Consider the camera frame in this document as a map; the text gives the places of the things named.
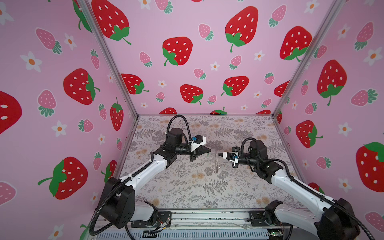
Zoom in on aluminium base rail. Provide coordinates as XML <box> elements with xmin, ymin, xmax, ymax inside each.
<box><xmin>94</xmin><ymin>209</ymin><xmax>293</xmax><ymax>240</ymax></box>

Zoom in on large perforated metal keyring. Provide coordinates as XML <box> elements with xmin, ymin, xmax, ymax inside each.
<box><xmin>214</xmin><ymin>152</ymin><xmax>220</xmax><ymax>174</ymax></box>

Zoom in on aluminium corner post left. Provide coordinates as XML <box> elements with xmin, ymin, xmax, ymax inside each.
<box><xmin>79</xmin><ymin>0</ymin><xmax>139</xmax><ymax>120</ymax></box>

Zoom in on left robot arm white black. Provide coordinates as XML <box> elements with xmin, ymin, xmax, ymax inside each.
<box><xmin>90</xmin><ymin>128</ymin><xmax>211</xmax><ymax>235</ymax></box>

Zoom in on aluminium corner post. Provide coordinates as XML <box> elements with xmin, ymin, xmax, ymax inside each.
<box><xmin>272</xmin><ymin>0</ymin><xmax>345</xmax><ymax>120</ymax></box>
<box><xmin>79</xmin><ymin>0</ymin><xmax>139</xmax><ymax>120</ymax></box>

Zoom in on aluminium corner post right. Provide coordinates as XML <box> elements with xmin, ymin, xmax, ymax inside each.
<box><xmin>272</xmin><ymin>0</ymin><xmax>345</xmax><ymax>120</ymax></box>

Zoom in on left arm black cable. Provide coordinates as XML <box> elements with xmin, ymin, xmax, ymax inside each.
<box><xmin>89</xmin><ymin>114</ymin><xmax>193</xmax><ymax>240</ymax></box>

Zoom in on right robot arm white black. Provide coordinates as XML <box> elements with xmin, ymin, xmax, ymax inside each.
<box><xmin>218</xmin><ymin>138</ymin><xmax>362</xmax><ymax>240</ymax></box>

